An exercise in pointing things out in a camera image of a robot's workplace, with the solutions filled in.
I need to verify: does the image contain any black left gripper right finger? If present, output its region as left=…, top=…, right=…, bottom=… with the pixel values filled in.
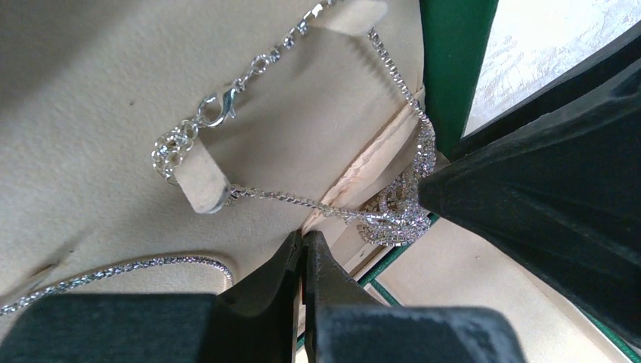
left=302, top=231, right=525, bottom=362

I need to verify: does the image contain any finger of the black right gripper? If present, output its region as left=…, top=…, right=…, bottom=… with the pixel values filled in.
left=420, top=32, right=640, bottom=346

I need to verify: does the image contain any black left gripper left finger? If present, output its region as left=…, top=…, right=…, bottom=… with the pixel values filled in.
left=1, top=231, right=303, bottom=362

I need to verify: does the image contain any silver chain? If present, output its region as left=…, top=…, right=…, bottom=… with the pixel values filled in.
left=150, top=0, right=438, bottom=247

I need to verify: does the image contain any silver chain necklace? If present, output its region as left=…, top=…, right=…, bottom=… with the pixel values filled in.
left=0, top=255, right=235, bottom=318

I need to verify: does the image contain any green jewelry box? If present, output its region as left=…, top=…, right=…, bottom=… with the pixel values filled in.
left=0, top=0, right=641, bottom=363

